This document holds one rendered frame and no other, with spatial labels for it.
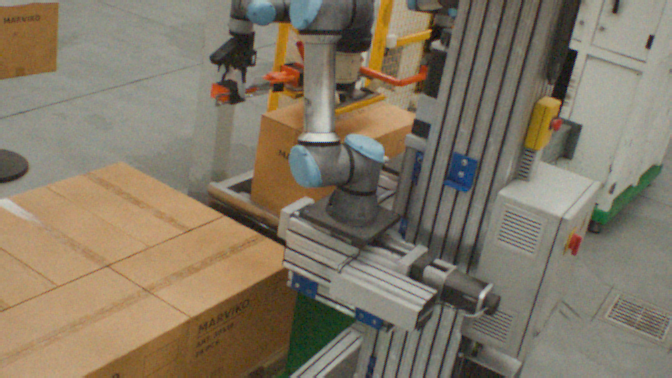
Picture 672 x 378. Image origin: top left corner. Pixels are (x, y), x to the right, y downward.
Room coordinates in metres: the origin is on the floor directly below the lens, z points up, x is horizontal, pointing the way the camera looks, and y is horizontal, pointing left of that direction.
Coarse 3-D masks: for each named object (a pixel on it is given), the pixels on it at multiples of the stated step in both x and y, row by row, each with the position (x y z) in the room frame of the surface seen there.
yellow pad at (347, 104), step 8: (360, 88) 3.12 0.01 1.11; (344, 96) 2.99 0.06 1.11; (368, 96) 3.11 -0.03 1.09; (376, 96) 3.14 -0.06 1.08; (384, 96) 3.17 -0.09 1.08; (344, 104) 2.97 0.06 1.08; (352, 104) 3.00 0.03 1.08; (360, 104) 3.03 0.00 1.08; (368, 104) 3.07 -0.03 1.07; (336, 112) 2.89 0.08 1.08; (344, 112) 2.94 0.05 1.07
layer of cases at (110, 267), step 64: (64, 192) 2.88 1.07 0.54; (128, 192) 2.98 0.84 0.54; (0, 256) 2.36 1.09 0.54; (64, 256) 2.44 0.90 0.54; (128, 256) 2.52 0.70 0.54; (192, 256) 2.60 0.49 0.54; (256, 256) 2.68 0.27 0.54; (0, 320) 2.03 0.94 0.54; (64, 320) 2.09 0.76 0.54; (128, 320) 2.15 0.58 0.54; (192, 320) 2.24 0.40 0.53; (256, 320) 2.54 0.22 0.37
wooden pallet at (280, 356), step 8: (288, 344) 2.74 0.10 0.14; (280, 352) 2.70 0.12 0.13; (264, 360) 2.61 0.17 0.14; (272, 360) 2.66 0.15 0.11; (280, 360) 2.71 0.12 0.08; (256, 368) 2.57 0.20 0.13; (264, 368) 2.62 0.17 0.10; (272, 368) 2.67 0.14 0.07; (280, 368) 2.72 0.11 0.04; (240, 376) 2.49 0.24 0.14; (248, 376) 2.65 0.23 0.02; (256, 376) 2.64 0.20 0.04; (264, 376) 2.63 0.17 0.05; (272, 376) 2.68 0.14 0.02
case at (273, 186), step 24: (264, 120) 3.06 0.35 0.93; (288, 120) 3.05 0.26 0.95; (336, 120) 3.15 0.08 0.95; (360, 120) 3.20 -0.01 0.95; (384, 120) 3.25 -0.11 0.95; (408, 120) 3.31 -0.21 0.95; (264, 144) 3.05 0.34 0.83; (288, 144) 2.99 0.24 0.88; (384, 144) 3.12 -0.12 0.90; (264, 168) 3.04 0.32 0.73; (288, 168) 2.98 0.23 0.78; (264, 192) 3.03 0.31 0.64; (288, 192) 2.97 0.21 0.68; (312, 192) 2.92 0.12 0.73
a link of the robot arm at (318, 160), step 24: (312, 0) 2.15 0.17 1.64; (336, 0) 2.19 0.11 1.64; (312, 24) 2.15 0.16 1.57; (336, 24) 2.17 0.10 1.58; (312, 48) 2.15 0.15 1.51; (312, 72) 2.13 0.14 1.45; (312, 96) 2.12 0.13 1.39; (312, 120) 2.10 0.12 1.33; (312, 144) 2.07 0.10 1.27; (336, 144) 2.10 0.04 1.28; (312, 168) 2.04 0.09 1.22; (336, 168) 2.08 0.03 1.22
